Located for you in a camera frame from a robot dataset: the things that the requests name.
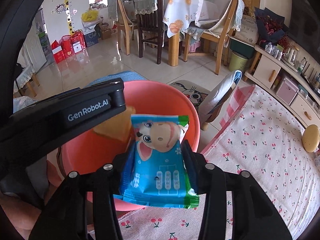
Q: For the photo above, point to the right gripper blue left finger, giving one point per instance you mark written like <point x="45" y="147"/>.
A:
<point x="126" y="163"/>

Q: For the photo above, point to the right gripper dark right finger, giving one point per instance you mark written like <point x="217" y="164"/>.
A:
<point x="195" y="167"/>

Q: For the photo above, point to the blue cow snack packet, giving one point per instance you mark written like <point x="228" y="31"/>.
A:
<point x="159" y="177"/>

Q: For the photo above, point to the tan square packet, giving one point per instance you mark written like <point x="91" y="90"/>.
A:
<point x="118" y="127"/>

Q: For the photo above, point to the person left hand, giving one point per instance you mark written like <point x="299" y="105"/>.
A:
<point x="23" y="215"/>

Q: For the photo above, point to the pink plastic basin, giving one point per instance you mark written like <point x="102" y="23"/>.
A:
<point x="89" y="151"/>

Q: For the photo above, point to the cat pattern stool cushion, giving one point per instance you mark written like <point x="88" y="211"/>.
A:
<point x="195" y="93"/>

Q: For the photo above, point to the cherry print tablecloth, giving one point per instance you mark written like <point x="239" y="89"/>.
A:
<point x="264" y="138"/>

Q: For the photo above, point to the blue round stool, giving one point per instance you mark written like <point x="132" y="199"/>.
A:
<point x="126" y="76"/>

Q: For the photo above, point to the red gift bags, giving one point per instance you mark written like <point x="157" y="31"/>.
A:
<point x="68" y="45"/>

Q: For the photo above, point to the green waste bin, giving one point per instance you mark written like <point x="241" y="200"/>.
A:
<point x="237" y="62"/>

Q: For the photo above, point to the pink storage box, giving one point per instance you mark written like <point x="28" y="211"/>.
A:
<point x="287" y="90"/>

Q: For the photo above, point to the yellow pear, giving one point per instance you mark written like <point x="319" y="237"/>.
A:
<point x="310" y="138"/>

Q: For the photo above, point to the cream tv cabinet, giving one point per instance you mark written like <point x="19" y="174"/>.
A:
<point x="267" y="72"/>

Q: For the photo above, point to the wooden dining chair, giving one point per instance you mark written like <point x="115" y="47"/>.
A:
<point x="219" y="33"/>

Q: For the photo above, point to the dark wooden chair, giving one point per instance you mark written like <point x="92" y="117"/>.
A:
<point x="151" y="30"/>

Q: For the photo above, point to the light wooden chair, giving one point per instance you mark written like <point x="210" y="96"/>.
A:
<point x="125" y="27"/>

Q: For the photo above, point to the electric kettle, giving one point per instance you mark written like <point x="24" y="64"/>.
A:
<point x="290" y="55"/>

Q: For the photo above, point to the orange print dining tablecloth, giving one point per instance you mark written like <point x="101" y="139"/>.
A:
<point x="180" y="15"/>

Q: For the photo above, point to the dark wrapped flower bouquet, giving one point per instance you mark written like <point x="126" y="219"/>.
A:
<point x="271" y="27"/>

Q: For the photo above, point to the black flat television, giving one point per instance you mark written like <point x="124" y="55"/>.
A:
<point x="304" y="27"/>

